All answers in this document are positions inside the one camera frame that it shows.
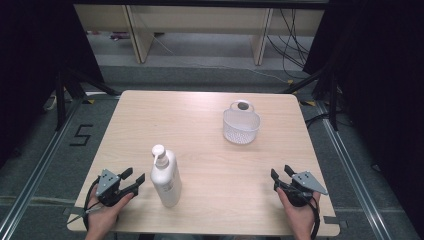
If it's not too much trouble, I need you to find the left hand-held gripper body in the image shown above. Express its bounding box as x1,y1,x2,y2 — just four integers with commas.
95,168,140,208

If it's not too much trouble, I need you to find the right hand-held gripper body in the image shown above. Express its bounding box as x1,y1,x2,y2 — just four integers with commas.
273,170,329,208

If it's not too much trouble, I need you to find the white pump bottle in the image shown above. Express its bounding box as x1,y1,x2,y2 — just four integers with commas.
149,143,183,209

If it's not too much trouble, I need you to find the clear plastic basket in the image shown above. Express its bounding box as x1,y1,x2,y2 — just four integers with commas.
222,99,262,146

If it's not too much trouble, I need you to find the person's right hand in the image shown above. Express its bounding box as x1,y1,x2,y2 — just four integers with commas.
276,187,322,240

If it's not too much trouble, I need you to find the person's left hand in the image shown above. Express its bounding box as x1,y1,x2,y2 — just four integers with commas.
84,191,136,240

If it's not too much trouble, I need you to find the grey tape strip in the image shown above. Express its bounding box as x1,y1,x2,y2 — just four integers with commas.
322,215,348,230
62,206,87,217

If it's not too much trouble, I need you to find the black metal stand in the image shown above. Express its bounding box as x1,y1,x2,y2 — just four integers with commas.
281,64,340,132
54,64,122,132

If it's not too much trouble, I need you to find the black curtain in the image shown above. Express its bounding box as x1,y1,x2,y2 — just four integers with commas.
0,0,106,168
301,0,424,231

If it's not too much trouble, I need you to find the beige wooden desk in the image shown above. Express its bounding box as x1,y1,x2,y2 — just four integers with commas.
73,3,326,66

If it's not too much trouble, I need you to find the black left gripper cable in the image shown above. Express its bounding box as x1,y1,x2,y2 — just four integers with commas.
82,175,102,232

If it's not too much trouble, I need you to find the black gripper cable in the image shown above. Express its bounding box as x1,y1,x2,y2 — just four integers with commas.
82,175,102,232
301,191,322,240

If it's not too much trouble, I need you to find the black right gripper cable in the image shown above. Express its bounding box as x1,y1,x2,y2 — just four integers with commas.
301,191,322,240

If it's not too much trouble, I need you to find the grey cable tie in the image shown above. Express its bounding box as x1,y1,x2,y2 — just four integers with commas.
66,205,105,225

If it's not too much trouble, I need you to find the aluminium floor rail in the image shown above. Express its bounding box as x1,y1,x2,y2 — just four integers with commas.
315,99,395,240
0,98,85,240

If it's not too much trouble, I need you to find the black floor cable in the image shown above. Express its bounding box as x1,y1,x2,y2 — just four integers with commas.
304,112,332,130

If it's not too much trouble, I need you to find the bundle of black cables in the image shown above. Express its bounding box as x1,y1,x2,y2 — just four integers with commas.
265,8,312,80

